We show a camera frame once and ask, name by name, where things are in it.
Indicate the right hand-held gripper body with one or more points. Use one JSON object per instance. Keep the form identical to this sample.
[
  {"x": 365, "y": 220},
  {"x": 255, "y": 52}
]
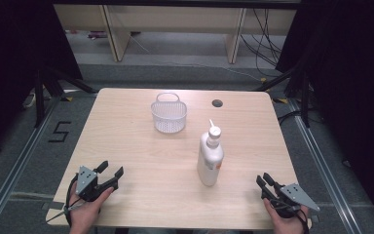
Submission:
[{"x": 292, "y": 196}]

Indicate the black metal stand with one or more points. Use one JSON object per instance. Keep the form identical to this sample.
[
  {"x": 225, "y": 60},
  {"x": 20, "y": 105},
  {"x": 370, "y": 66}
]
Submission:
[
  {"x": 305, "y": 97},
  {"x": 39, "y": 97}
]

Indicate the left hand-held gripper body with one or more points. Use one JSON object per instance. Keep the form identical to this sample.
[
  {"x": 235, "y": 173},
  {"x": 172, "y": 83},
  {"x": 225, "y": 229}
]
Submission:
[{"x": 87, "y": 182}]

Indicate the person's left hand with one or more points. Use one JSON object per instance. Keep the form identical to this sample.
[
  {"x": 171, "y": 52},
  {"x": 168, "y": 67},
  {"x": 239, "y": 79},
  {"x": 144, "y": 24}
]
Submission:
[{"x": 86, "y": 211}]

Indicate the black curtain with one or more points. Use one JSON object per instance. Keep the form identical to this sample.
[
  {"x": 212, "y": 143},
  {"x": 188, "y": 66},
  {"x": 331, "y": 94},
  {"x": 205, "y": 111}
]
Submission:
[
  {"x": 354, "y": 81},
  {"x": 13, "y": 65}
]

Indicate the white pump bottle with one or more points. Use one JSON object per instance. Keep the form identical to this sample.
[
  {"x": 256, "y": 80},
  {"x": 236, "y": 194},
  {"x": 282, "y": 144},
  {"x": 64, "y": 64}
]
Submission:
[{"x": 210, "y": 159}]

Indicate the dark round table grommet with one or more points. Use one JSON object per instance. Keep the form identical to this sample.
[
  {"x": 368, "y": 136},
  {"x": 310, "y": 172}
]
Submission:
[{"x": 217, "y": 103}]

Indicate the person's right hand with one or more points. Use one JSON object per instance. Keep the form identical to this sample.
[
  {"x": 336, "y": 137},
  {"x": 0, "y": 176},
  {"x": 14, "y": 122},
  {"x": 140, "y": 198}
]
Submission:
[{"x": 284, "y": 224}]

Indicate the metal floor rail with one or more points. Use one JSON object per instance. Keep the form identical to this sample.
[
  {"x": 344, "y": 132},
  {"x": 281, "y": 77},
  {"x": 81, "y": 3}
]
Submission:
[
  {"x": 16, "y": 169},
  {"x": 324, "y": 169}
]

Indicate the clear plastic basket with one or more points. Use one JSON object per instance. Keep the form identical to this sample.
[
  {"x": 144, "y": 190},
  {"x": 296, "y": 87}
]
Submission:
[{"x": 169, "y": 114}]

